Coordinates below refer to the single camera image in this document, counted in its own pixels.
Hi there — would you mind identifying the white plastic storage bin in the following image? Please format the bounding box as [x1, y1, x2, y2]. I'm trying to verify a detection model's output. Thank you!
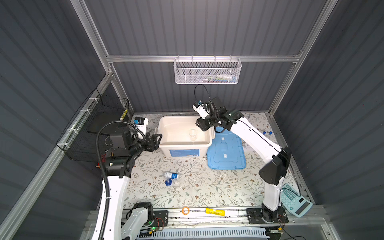
[156, 116, 215, 158]

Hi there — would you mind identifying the clear glass flask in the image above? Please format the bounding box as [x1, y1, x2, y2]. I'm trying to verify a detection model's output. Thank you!
[189, 129, 198, 141]

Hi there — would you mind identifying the blue base graduated cylinder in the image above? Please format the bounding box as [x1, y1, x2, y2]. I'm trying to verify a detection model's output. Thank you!
[165, 179, 181, 188]

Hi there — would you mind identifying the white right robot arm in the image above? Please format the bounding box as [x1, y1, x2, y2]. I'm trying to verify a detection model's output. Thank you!
[193, 98, 292, 223]

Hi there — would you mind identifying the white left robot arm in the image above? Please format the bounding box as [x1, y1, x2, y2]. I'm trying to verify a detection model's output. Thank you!
[92, 117, 163, 240]

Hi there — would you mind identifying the yellow brush in basket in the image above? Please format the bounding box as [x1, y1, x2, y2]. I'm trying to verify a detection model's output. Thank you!
[120, 109, 128, 121]

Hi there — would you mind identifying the blue plastic bin lid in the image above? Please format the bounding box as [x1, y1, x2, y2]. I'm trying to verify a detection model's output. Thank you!
[207, 127, 246, 170]

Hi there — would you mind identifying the blue cap clear bottle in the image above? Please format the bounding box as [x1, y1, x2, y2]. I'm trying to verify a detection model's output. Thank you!
[163, 172, 180, 179]

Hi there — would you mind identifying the orange rubber band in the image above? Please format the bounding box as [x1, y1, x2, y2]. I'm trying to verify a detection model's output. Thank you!
[182, 207, 190, 216]

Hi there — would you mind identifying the yellow label tag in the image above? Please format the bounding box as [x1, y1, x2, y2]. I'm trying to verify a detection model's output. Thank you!
[206, 208, 226, 217]

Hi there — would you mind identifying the teal calculator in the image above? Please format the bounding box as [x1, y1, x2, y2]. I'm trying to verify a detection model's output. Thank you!
[280, 184, 313, 218]

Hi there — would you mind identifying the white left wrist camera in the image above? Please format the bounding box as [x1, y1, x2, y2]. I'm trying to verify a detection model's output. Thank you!
[133, 117, 149, 135]

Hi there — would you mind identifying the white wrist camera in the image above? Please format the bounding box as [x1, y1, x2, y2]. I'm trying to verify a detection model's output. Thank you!
[193, 100, 211, 120]
[133, 117, 149, 135]

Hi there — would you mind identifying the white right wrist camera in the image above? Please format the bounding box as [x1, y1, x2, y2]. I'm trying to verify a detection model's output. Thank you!
[193, 100, 211, 120]

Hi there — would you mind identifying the black wire wall basket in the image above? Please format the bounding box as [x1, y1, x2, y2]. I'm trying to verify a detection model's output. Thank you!
[56, 90, 130, 163]

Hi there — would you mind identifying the white wire wall basket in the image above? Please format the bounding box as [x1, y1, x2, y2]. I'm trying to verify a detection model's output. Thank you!
[173, 58, 242, 85]

